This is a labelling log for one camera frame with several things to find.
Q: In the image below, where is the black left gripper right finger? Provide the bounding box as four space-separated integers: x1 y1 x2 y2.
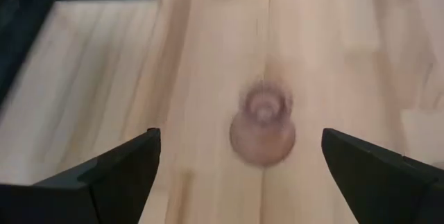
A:
321 127 444 224

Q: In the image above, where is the pink glass candle holder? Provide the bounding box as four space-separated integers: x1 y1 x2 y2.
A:
228 77 298 169

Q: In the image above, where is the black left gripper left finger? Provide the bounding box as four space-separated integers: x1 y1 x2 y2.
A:
0 127 162 224

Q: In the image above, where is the black metal mesh shelf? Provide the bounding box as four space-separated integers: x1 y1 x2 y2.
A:
0 0 157 104

